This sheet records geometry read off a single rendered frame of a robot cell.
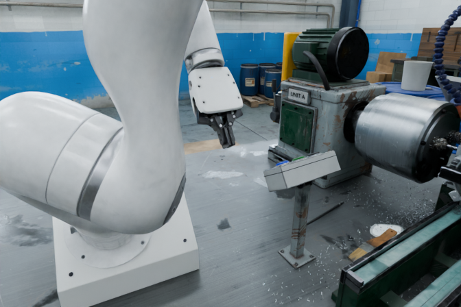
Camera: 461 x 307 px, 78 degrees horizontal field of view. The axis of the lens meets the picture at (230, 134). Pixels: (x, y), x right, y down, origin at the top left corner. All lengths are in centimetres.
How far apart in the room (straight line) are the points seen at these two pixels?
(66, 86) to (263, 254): 538
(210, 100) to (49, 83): 541
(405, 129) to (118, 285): 82
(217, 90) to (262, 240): 46
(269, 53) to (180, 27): 662
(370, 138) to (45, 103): 85
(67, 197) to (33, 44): 557
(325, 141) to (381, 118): 21
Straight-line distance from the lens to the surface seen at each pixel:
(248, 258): 81
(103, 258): 72
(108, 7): 27
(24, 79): 596
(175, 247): 73
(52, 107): 36
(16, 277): 91
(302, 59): 115
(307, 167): 66
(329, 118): 105
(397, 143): 94
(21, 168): 36
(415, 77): 297
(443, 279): 71
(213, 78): 61
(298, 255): 81
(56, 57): 585
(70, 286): 73
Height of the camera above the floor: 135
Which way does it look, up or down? 20 degrees down
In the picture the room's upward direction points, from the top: straight up
